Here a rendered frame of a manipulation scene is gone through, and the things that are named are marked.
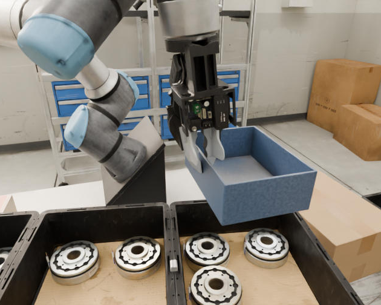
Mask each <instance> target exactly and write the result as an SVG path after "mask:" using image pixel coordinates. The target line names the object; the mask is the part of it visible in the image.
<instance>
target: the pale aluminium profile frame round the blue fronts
mask: <svg viewBox="0 0 381 305"><path fill-rule="evenodd" d="M146 1H147V11H148V33H149V53H150V65H151V71H152V75H151V85H152V86H149V90H152V106H153V109H147V110H134V111H130V112H129V113H128V114H127V116H126V117H125V118H129V117H142V116H153V117H151V120H152V122H154V127H155V129H156V130H157V132H158V133H159V135H161V127H160V126H159V121H160V116H158V115H161V114H167V113H168V112H167V109H166V108H158V93H157V90H159V85H158V86H157V68H156V55H155V31H154V7H153V0H146ZM256 6H257V0H250V16H249V28H248V37H247V51H246V64H247V70H245V75H244V80H239V83H240V84H244V89H243V101H236V102H235V103H236V108H237V107H242V113H241V118H238V119H237V122H241V127H243V126H246V123H247V109H248V102H249V88H250V75H251V67H252V54H253V40H254V33H255V19H256ZM136 23H137V39H138V55H139V64H140V68H144V58H143V41H142V23H141V18H140V17H136ZM223 25H224V16H220V29H219V30H218V33H219V34H220V45H219V48H220V53H217V64H222V52H223ZM32 63H33V68H34V73H35V76H36V81H37V86H38V89H39V94H40V97H41V102H42V107H43V111H44V116H45V121H46V124H47V129H48V134H49V137H50V142H51V147H52V151H53V155H54V161H55V164H56V169H57V174H58V178H59V182H60V183H61V184H59V185H58V187H59V186H66V185H68V183H64V182H65V177H64V176H69V175H78V174H86V173H91V172H99V171H101V166H100V165H99V166H90V167H85V168H76V169H66V168H65V164H66V159H67V158H70V157H80V156H87V154H85V153H84V152H82V151H81V150H79V149H74V150H73V151H66V150H65V147H64V145H63V138H62V133H61V130H60V132H59V136H58V137H56V135H55V132H54V126H53V125H58V124H65V123H68V121H69V119H70V118H71V116H66V117H52V118H51V113H50V107H49V104H48V99H47V98H48V97H54V94H53V93H46V90H45V85H44V82H43V81H42V71H41V68H40V67H38V66H37V65H36V64H35V63H34V62H32ZM249 64H250V69H249ZM154 71H155V75H154ZM38 75H39V78H40V82H39V78H38ZM164 143H165V145H166V146H168V145H178V143H177V142H176V141H175V139H174V138H171V139H168V140H164ZM62 145H63V148H62ZM61 150H62V152H61ZM164 160H165V162H173V161H178V160H185V155H184V154H180V155H176V156H167V157H164Z"/></svg>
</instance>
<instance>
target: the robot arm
mask: <svg viewBox="0 0 381 305"><path fill-rule="evenodd" d="M135 1H136V0H0V45H3V46H6V47H11V48H17V49H20V50H22V51H23V53H24V54H25V55H26V56H27V57H28V58H29V59H30V60H31V61H32V62H34V63H35V64H36V65H37V66H38V67H40V68H41V69H43V70H44V71H46V72H47V73H49V74H52V75H53V76H55V77H56V78H59V79H62V80H70V79H73V78H76V79H77V80H78V81H79V82H80V83H81V84H82V85H83V86H84V87H85V95H86V96H87V97H88V98H89V99H90V101H89V103H88V104H87V106H86V105H80V106H79V107H78V108H77V109H76V110H75V112H74V113H73V115H72V116H71V118H70V119H69V121H68V123H67V125H66V128H65V131H64V138H65V140H66V141H67V142H69V143H71V144H72V145H73V146H74V147H75V148H77V149H79V150H81V151H82V152H83V153H85V154H87V155H88V156H90V157H91V158H93V159H94V160H96V161H98V162H99V163H100V164H102V165H103V167H104V168H105V169H106V170H107V172H108V173H109V174H110V176H111V177H112V178H113V179H115V180H116V181H118V182H123V181H125V180H127V179H128V178H130V176H132V175H133V173H135V172H136V170H137V169H138V168H139V166H140V165H141V164H142V161H143V159H144V158H145V155H146V145H145V144H144V143H142V142H141V141H139V140H136V139H133V138H130V137H127V136H124V135H123V134H122V133H120V132H119V131H117V129H118V127H119V126H120V125H121V123H122V122H123V120H124V119H125V117H126V116H127V114H128V113H129V112H130V110H131V108H132V107H133V106H134V105H135V103H136V101H137V99H138V97H139V90H138V87H137V85H136V84H135V82H134V81H133V80H132V79H131V78H130V77H128V75H127V74H126V73H124V72H122V71H120V70H114V69H112V68H106V67H105V65H104V64H103V63H102V61H101V60H100V59H99V58H98V57H97V56H96V54H95V53H96V51H97V50H98V49H99V48H100V46H101V45H102V44H103V43H104V41H105V40H106V38H107V37H108V36H109V35H110V33H111V32H112V31H113V29H114V28H115V27H116V26H117V24H118V23H119V22H120V21H121V20H122V19H123V17H124V16H125V15H126V14H127V12H128V11H129V9H130V8H131V7H132V6H133V4H134V3H135ZM166 1H170V2H166ZM157 2H162V3H158V4H157V8H158V15H159V20H160V27H161V34H162V36H163V37H164V38H167V39H166V40H164V41H165V46H166V51H167V52H171V53H178V54H174V55H173V58H172V65H171V72H170V76H169V84H170V86H171V90H170V92H168V95H169V96H170V97H171V105H168V106H166V109H167V112H168V117H167V121H168V127H169V130H170V132H171V134H172V136H173V137H174V139H175V141H176V142H177V143H178V145H179V147H180V148H181V150H182V152H183V153H184V155H185V156H186V158H187V159H188V161H189V163H190V164H191V165H192V167H193V168H194V169H195V170H197V171H198V172H199V173H200V174H202V173H203V167H202V163H201V161H200V158H199V156H198V155H199V150H198V148H197V146H196V139H197V137H198V135H197V131H198V130H201V132H202V134H203V135H204V143H203V148H204V155H205V156H206V158H207V159H208V161H210V163H211V164H212V166H213V164H214V163H215V160H216V158H218V159H220V160H224V158H225V153H224V148H223V146H222V144H221V132H222V130H223V129H226V128H228V127H229V124H230V123H231V124H232V125H234V126H236V103H235V88H234V87H232V86H230V85H229V84H227V83H225V82H223V81H222V80H220V79H219V78H217V62H216V53H220V48H219V45H220V34H219V33H216V32H217V31H218V30H219V29H220V14H219V12H221V11H222V10H223V6H222V5H221V4H219V3H218V0H179V1H174V0H157ZM230 97H231V98H232V106H233V115H232V114H231V113H230Z"/></svg>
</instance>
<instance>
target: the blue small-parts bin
mask: <svg viewBox="0 0 381 305"><path fill-rule="evenodd" d="M197 135H198V137H197V139H196V146H197V148H198V150H199V155H198V156H199V158H200V161H201V163H202V167H203V173H202V174H200V173H199V172H198V171H197V170H195V169H194V168H193V167H192V165H191V164H190V163H189V161H188V159H187V158H186V156H185V165H186V167H187V169H188V170H189V172H190V174H191V175H192V177H193V178H194V180H195V182H196V184H197V185H198V187H199V189H200V190H201V192H202V193H203V195H204V197H205V199H206V200H207V202H208V204H209V205H210V207H211V208H212V210H213V212H214V214H215V215H216V217H217V219H218V220H219V222H220V223H221V225H222V226H225V225H231V224H235V223H241V222H245V221H251V220H257V219H260V218H267V217H272V216H276V215H282V214H288V213H292V212H298V211H304V210H308V209H309V207H310V202H311V197H312V194H313V189H314V184H315V181H316V176H317V173H318V171H317V170H316V169H314V168H313V167H312V166H310V165H309V164H308V163H306V162H305V161H303V160H302V159H300V158H299V157H298V156H296V155H295V154H293V153H292V152H291V151H289V150H288V149H287V148H285V147H284V146H282V145H281V144H280V143H278V142H277V141H275V140H274V139H272V138H271V137H270V136H268V135H267V134H266V133H264V132H263V131H261V130H260V129H259V128H257V127H256V126H243V127H236V128H226V129H223V130H222V132H221V144H222V146H223V148H224V153H225V158H224V160H220V159H218V158H216V160H215V163H214V164H213V166H212V164H211V163H210V161H208V159H207V158H206V156H205V155H204V148H203V143H204V135H203V134H202V132H201V131H197Z"/></svg>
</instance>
